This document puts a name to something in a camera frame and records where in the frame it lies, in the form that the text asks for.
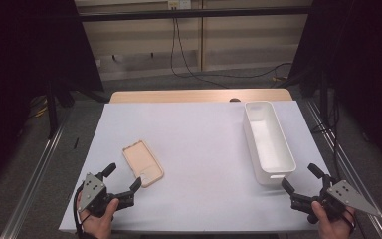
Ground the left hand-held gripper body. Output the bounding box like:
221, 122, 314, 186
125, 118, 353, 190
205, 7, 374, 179
76, 172, 136, 219

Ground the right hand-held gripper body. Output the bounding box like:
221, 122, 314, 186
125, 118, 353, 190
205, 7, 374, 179
289, 173, 382, 225

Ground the beige phone case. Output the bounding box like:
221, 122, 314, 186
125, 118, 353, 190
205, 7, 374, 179
122, 139, 165, 189

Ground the person's left hand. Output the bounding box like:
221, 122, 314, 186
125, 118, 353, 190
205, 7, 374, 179
79, 197, 120, 239

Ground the person's right hand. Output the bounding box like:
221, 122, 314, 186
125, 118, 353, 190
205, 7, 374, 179
310, 200, 357, 239

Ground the white plastic storage bin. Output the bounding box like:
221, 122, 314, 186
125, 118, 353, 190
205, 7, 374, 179
243, 101, 297, 186

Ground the white table sheet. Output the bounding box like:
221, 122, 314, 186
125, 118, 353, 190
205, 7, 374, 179
59, 101, 356, 234

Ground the black stand leg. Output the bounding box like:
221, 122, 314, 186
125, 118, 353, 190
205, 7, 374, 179
45, 81, 62, 140

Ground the wooden table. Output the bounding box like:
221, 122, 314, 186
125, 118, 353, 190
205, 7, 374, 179
108, 88, 293, 105

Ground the black curtain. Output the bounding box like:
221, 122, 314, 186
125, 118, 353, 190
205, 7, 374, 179
287, 0, 382, 177
0, 0, 105, 193

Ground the black horizontal bar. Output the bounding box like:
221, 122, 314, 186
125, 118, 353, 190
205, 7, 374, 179
78, 5, 312, 23

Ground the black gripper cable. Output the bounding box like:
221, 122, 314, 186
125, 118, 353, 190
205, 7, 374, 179
73, 183, 93, 235
341, 204, 358, 235

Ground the metal floor rail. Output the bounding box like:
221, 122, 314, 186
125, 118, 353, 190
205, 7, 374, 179
0, 109, 72, 239
302, 99, 382, 239

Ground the yellow cable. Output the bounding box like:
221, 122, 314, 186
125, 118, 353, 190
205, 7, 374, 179
29, 95, 48, 119

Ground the black floor cable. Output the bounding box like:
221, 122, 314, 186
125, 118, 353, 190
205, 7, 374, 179
175, 17, 293, 80

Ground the black wall cable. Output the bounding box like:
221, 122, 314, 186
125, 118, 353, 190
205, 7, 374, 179
169, 17, 230, 90

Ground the white wall socket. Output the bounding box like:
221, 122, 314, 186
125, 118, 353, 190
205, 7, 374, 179
167, 0, 193, 11

